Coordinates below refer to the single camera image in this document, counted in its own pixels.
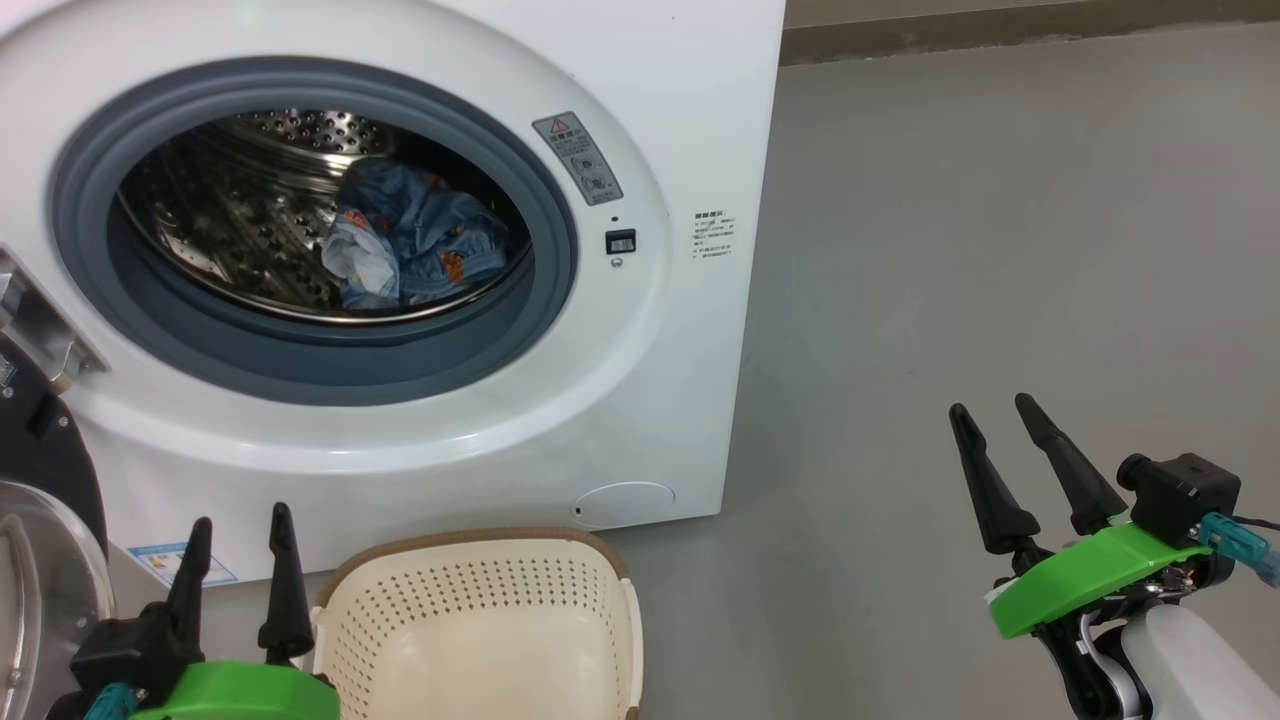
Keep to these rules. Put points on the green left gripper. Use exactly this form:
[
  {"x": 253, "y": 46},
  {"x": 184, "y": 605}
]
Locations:
[{"x": 240, "y": 695}]

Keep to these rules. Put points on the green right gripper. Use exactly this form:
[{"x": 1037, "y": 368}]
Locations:
[{"x": 1090, "y": 575}]

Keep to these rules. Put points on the black round washer door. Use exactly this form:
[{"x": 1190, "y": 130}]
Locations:
[{"x": 50, "y": 460}]

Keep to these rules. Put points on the light blue printed garment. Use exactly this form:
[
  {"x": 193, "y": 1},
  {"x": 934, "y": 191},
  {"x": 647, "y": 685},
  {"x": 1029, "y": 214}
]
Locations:
[{"x": 430, "y": 235}]

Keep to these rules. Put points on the stainless steel washer drum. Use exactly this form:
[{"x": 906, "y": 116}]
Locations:
[{"x": 230, "y": 220}]

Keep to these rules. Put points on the white front-load washing machine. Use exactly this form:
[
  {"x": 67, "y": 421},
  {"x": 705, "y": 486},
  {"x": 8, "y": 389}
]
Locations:
[{"x": 680, "y": 400}]

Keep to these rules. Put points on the grey rubber door gasket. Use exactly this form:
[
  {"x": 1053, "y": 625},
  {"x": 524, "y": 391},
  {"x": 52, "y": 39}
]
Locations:
[{"x": 545, "y": 220}]

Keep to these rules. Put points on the blue energy label sticker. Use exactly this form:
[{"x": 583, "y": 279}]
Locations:
[{"x": 175, "y": 565}]

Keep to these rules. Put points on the cream perforated laundry basket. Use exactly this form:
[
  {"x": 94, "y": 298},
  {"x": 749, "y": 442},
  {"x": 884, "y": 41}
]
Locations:
[{"x": 480, "y": 640}]

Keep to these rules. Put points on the round white filter cover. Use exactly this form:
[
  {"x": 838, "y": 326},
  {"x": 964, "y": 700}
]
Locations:
[{"x": 625, "y": 505}]

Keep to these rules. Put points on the small printed text label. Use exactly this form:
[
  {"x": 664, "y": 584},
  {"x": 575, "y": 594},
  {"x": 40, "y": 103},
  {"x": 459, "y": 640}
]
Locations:
[{"x": 715, "y": 235}]

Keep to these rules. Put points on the grey warning sticker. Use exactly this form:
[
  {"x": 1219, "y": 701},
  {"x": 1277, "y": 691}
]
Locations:
[{"x": 578, "y": 158}]

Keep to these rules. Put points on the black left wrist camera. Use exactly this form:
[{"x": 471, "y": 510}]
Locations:
[{"x": 120, "y": 650}]

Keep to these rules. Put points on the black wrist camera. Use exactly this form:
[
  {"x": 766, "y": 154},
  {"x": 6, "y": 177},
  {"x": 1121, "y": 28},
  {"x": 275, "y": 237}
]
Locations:
[
  {"x": 120, "y": 650},
  {"x": 1185, "y": 495}
]

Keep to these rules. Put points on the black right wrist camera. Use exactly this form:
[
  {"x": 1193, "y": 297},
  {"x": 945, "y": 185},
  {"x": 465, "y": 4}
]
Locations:
[{"x": 1185, "y": 495}]

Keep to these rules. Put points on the teal left camera connector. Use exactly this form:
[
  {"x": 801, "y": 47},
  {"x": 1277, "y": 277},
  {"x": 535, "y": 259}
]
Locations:
[{"x": 110, "y": 703}]

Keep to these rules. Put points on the teal camera connector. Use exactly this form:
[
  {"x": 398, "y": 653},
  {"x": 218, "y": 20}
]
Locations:
[
  {"x": 110, "y": 703},
  {"x": 1240, "y": 545}
]

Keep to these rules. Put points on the teal right camera connector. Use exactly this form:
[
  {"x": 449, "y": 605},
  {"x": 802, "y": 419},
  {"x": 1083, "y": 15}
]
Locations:
[{"x": 1240, "y": 545}]

